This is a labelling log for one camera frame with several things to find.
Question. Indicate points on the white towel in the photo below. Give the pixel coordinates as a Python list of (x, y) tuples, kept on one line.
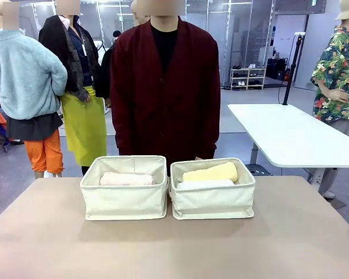
[(203, 185)]

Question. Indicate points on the large beige fabric basket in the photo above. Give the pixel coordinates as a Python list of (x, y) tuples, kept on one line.
[(122, 200)]

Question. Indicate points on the person in maroon cardigan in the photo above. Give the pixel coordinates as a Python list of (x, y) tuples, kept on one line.
[(163, 101)]

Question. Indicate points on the wooden shoe rack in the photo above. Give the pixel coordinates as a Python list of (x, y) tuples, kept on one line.
[(248, 69)]

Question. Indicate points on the white table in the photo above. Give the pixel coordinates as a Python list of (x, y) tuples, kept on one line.
[(293, 133)]

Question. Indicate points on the yellow towel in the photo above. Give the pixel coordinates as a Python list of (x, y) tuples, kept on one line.
[(209, 174)]

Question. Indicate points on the person's left forearm maroon sleeve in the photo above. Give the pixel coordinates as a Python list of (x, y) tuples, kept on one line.
[(210, 130)]

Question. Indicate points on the pink towel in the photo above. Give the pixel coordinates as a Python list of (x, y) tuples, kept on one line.
[(125, 179)]

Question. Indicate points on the person's right forearm maroon sleeve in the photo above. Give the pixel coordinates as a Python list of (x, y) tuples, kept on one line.
[(120, 128)]

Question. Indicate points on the person with yellow apron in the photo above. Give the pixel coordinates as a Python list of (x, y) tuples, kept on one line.
[(81, 128)]

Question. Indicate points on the black suitcase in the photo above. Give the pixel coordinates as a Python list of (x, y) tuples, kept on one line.
[(274, 68)]

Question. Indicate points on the mannequin in floral shirt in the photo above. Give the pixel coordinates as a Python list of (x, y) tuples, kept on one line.
[(337, 72)]

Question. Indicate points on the black pole stand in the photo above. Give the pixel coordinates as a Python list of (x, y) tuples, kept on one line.
[(291, 69)]

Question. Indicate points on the person in black clothes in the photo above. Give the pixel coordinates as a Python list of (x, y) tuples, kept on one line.
[(106, 75)]

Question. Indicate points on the person's left hand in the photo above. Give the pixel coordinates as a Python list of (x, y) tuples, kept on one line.
[(199, 158)]

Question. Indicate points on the person in blue fleece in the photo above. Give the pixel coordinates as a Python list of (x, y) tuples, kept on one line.
[(23, 75)]

